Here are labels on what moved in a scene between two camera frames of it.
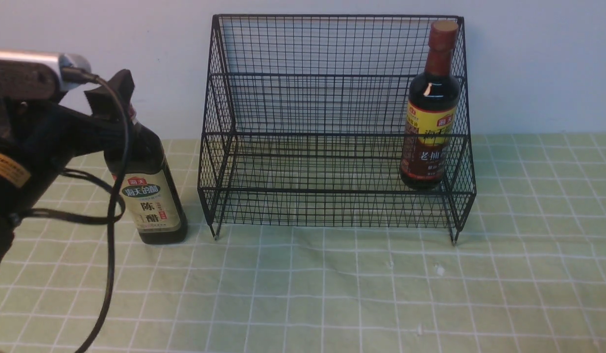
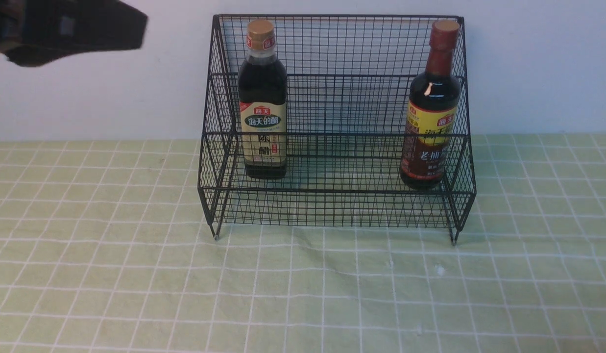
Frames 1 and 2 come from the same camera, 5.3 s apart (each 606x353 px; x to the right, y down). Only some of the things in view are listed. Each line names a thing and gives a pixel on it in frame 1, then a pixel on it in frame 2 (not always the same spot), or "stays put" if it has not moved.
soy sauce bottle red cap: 433,100 stays put
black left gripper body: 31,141 -> 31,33
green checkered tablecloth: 533,270 stays put
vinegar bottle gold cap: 158,208 -> 263,104
